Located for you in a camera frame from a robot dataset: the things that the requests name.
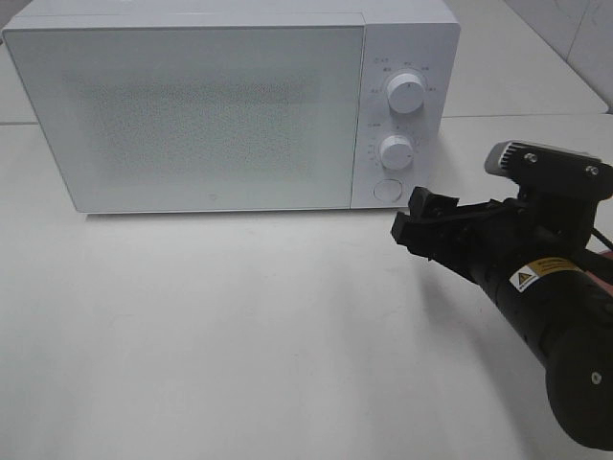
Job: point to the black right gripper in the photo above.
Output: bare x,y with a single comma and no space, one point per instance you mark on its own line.
479,238

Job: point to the round white door button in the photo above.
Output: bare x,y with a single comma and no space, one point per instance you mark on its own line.
388,190

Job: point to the pink round plate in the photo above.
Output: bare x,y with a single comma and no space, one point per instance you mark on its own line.
600,267

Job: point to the white microwave door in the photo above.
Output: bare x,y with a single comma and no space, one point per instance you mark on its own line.
190,120

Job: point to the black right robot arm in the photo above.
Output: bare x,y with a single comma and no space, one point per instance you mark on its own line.
537,276

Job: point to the upper white power knob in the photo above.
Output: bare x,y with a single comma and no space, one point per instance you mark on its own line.
405,92

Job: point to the white microwave oven body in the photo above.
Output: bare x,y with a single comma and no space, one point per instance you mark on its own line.
398,36

